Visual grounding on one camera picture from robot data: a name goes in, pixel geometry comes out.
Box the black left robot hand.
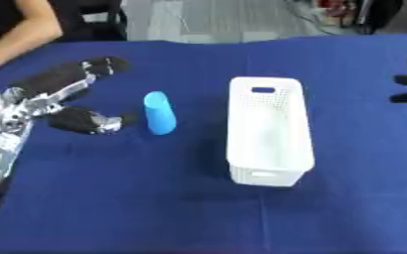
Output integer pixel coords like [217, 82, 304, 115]
[0, 56, 136, 136]

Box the black chair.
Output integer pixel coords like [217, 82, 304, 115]
[49, 0, 129, 43]

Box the person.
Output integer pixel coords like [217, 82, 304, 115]
[0, 0, 65, 76]

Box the blue cylinder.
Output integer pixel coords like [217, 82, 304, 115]
[142, 90, 180, 136]

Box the white plastic basket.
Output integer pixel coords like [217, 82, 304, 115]
[224, 76, 317, 188]

